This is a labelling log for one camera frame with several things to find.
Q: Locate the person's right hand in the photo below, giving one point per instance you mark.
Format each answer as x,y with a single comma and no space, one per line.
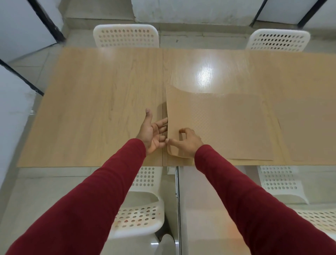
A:
190,144

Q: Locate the person's left hand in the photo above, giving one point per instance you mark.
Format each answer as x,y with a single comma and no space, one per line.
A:
149,134

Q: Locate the person's left middle finger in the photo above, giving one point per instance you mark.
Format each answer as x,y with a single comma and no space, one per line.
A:
162,129

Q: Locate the person's right thumb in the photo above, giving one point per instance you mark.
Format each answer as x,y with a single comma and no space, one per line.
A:
172,143

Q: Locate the person's left thumb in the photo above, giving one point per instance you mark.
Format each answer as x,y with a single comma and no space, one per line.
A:
148,117

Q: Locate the person's left little finger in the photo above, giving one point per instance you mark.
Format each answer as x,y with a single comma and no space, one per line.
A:
160,144

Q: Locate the person's right forearm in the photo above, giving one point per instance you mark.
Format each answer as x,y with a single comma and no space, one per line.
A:
252,210

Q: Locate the person's left forearm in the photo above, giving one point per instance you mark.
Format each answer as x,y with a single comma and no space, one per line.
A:
86,205

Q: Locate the grey metal table leg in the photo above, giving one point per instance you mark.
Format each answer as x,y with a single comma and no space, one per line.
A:
178,205

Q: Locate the white perforated plastic chair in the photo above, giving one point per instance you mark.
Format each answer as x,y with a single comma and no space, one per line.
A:
278,40
141,210
126,35
283,181

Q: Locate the black panel frame bar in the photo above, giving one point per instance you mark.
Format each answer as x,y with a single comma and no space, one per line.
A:
22,77
258,13
312,13
47,21

